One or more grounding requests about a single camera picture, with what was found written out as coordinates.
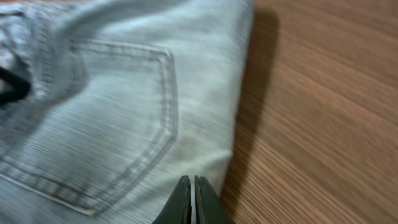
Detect light blue denim shorts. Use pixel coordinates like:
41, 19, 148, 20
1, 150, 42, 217
1, 0, 254, 223

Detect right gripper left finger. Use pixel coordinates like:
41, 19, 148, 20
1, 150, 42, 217
152, 175, 192, 224

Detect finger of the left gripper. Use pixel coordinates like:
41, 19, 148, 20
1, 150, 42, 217
1, 67, 31, 105

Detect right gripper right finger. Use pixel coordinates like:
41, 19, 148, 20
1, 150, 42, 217
195, 175, 235, 224

